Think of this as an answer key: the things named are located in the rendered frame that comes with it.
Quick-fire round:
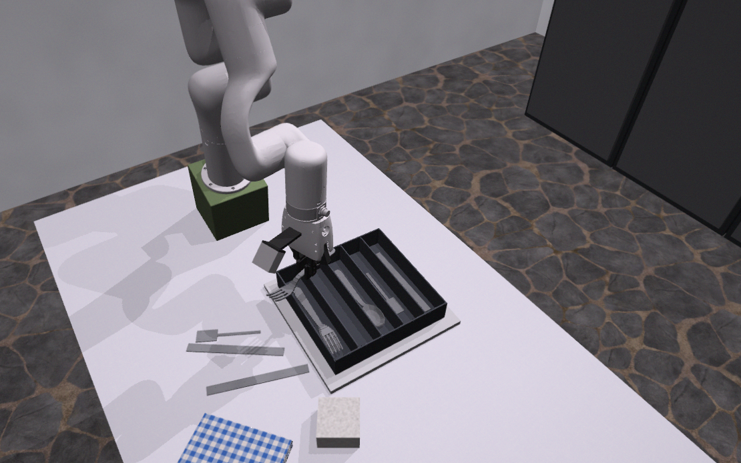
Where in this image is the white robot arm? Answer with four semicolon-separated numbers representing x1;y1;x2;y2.
174;0;330;274

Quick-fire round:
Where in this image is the grey metal fork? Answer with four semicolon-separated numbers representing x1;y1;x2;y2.
295;290;343;354
266;248;336;302
293;287;340;352

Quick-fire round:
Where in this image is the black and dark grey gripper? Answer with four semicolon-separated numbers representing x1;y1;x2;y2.
282;205;333;280

